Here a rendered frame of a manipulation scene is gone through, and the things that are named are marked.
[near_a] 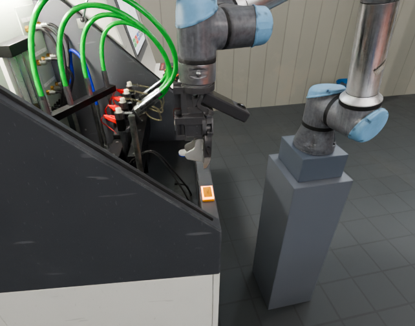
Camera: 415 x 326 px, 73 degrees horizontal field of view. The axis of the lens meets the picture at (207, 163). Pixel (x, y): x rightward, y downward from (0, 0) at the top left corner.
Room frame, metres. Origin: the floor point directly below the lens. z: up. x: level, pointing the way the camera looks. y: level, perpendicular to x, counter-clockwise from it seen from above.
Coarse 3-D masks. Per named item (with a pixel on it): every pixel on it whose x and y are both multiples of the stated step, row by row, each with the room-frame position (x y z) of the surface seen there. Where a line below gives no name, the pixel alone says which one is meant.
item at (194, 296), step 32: (64, 288) 0.41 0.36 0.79; (96, 288) 0.42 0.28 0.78; (128, 288) 0.43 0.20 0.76; (160, 288) 0.43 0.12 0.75; (192, 288) 0.44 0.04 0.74; (32, 320) 0.40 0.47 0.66; (64, 320) 0.41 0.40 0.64; (96, 320) 0.41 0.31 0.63; (128, 320) 0.42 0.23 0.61; (160, 320) 0.43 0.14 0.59; (192, 320) 0.44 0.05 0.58
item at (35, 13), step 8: (40, 0) 0.75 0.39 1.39; (48, 0) 0.76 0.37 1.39; (128, 0) 0.77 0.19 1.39; (40, 8) 0.75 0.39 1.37; (136, 8) 0.77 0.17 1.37; (144, 8) 0.78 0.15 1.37; (32, 16) 0.75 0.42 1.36; (152, 16) 0.78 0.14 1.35; (32, 24) 0.75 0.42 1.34; (160, 24) 0.78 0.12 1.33; (32, 32) 0.75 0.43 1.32; (32, 40) 0.75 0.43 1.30; (168, 40) 0.78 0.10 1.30; (32, 48) 0.75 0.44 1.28; (32, 56) 0.75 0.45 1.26; (176, 56) 0.78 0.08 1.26; (32, 64) 0.75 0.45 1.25; (176, 64) 0.78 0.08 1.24; (32, 72) 0.75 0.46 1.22; (176, 72) 0.78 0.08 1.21; (168, 80) 0.78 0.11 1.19; (40, 88) 0.75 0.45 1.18; (168, 88) 0.78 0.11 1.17; (40, 96) 0.74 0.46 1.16
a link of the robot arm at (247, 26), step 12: (228, 12) 0.58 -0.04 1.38; (240, 12) 0.59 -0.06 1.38; (252, 12) 0.60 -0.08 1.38; (264, 12) 0.61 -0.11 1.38; (228, 24) 0.56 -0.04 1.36; (240, 24) 0.57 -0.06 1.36; (252, 24) 0.59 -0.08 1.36; (264, 24) 0.60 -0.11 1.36; (228, 36) 0.56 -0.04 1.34; (240, 36) 0.58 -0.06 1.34; (252, 36) 0.59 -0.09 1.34; (264, 36) 0.60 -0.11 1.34; (228, 48) 0.58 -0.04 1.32
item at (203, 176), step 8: (200, 168) 0.70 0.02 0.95; (208, 168) 0.70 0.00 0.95; (200, 176) 0.66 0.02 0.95; (208, 176) 0.66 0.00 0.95; (200, 184) 0.62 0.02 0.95; (208, 184) 0.62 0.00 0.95; (200, 192) 0.59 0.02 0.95; (200, 200) 0.56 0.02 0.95; (208, 208) 0.52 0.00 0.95; (216, 208) 0.52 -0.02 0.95; (216, 216) 0.50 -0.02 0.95
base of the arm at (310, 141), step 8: (304, 128) 0.91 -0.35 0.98; (312, 128) 0.89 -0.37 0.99; (320, 128) 0.87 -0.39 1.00; (328, 128) 0.87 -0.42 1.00; (296, 136) 0.93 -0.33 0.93; (304, 136) 0.89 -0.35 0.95; (312, 136) 0.88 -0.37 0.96; (320, 136) 0.87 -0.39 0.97; (328, 136) 0.87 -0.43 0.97; (296, 144) 0.91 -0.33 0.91; (304, 144) 0.88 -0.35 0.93; (312, 144) 0.87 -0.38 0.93; (320, 144) 0.86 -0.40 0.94; (328, 144) 0.87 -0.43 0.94; (304, 152) 0.87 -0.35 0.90; (312, 152) 0.86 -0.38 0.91; (320, 152) 0.86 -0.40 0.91; (328, 152) 0.86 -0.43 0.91
